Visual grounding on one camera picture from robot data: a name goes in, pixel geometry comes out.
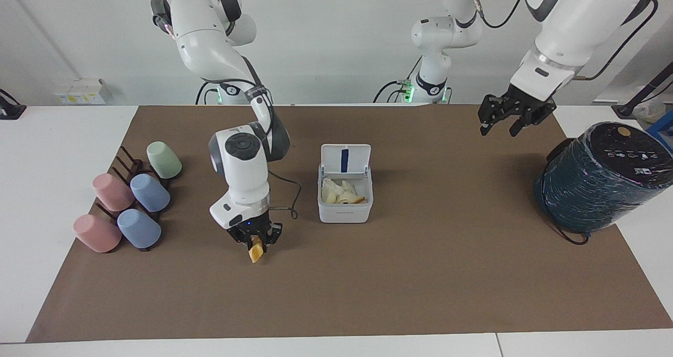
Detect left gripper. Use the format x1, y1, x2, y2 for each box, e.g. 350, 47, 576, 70
478, 84, 557, 137

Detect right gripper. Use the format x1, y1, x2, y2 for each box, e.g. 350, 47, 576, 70
227, 213, 283, 250

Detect white bin with lid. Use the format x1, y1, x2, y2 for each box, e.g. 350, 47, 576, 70
317, 144, 374, 224

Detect pale trash scraps pile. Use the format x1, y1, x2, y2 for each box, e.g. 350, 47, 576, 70
321, 178, 368, 205

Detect plastic-wrapped dark round appliance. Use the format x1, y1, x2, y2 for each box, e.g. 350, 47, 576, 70
533, 121, 673, 236

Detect blue cup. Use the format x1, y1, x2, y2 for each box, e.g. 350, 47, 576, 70
130, 173, 171, 213
116, 208, 162, 250

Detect green cup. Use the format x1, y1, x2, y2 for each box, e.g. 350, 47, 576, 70
146, 141, 183, 180

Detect black stand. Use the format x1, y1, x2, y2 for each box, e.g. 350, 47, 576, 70
0, 88, 27, 120
611, 62, 673, 119

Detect dark wooden cup rack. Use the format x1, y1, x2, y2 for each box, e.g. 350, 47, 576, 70
94, 145, 183, 253

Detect pink cup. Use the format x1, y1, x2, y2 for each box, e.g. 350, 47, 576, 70
73, 213, 123, 254
92, 173, 135, 212

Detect blue box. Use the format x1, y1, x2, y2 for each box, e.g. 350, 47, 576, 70
646, 110, 673, 154

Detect black cable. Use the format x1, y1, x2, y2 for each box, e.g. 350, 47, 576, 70
546, 208, 590, 246
373, 56, 423, 104
575, 0, 659, 81
470, 0, 533, 29
195, 80, 219, 106
267, 170, 302, 220

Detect white wall boxes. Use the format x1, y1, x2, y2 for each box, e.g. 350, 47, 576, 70
52, 78, 113, 106

